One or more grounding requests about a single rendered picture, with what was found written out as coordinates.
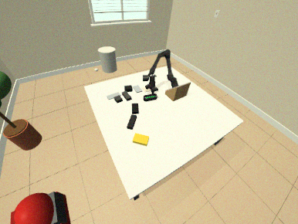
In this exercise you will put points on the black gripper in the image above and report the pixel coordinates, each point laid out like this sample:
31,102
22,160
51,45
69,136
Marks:
153,88

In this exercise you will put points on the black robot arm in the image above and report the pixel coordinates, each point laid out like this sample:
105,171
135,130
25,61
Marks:
170,75

